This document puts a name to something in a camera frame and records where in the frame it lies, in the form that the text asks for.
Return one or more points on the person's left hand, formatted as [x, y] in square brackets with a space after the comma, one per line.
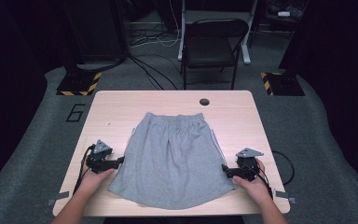
[94, 182]

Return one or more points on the person's right hand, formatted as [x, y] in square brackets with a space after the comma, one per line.
[254, 189]

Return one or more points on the black table grommet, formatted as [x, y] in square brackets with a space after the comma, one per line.
[204, 102]

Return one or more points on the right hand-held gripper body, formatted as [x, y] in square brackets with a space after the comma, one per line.
[248, 165]

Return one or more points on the black equipment stand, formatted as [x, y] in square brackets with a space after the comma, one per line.
[96, 31]

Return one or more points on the grey metal table bracket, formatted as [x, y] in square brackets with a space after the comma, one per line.
[58, 197]
[284, 196]

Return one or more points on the black folding chair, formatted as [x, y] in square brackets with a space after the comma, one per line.
[213, 46]

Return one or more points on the grey shorts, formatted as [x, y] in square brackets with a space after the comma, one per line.
[172, 161]

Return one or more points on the white desk frame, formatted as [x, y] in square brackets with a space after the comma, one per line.
[245, 46]

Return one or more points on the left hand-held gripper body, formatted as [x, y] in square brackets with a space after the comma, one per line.
[99, 155]

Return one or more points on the black yellow striped base plate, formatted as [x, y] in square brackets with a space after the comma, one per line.
[79, 84]
[284, 84]

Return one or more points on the small white device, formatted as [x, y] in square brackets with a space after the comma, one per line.
[283, 13]

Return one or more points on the person's dark clothing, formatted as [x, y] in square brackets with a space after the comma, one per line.
[174, 220]

